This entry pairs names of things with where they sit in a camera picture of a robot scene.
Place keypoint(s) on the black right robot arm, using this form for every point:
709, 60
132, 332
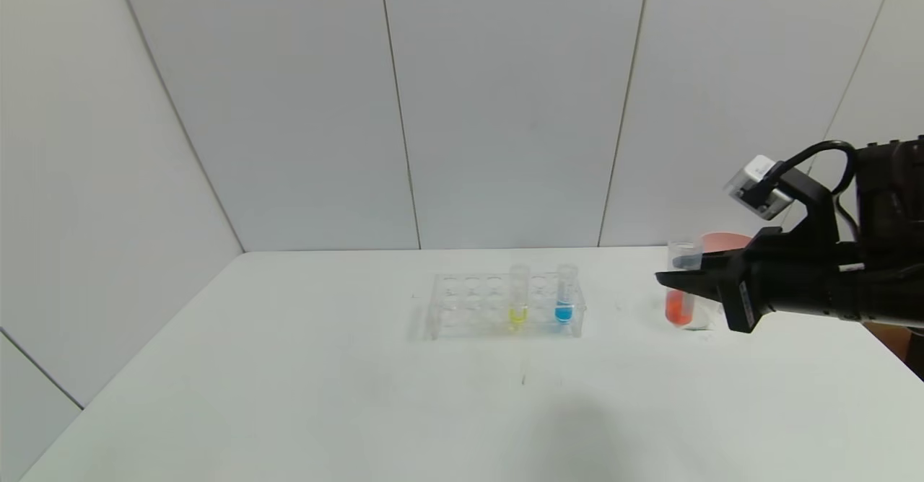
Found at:
891, 215

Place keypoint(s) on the test tube with yellow pigment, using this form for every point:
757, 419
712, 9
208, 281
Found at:
517, 315

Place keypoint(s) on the test tube with blue pigment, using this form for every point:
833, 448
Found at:
564, 314

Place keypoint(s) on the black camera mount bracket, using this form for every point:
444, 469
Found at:
816, 200

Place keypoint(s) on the black object beside table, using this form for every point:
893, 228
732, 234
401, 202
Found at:
918, 356

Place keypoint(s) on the clear plastic test tube rack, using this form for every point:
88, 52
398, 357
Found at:
476, 323

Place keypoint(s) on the clear plastic measuring beaker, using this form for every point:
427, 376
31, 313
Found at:
711, 318

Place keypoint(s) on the test tube with red pigment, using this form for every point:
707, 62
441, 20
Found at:
678, 309

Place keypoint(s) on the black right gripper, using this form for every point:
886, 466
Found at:
741, 293

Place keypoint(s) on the pink plastic bowl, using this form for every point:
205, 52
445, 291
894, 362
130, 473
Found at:
725, 242

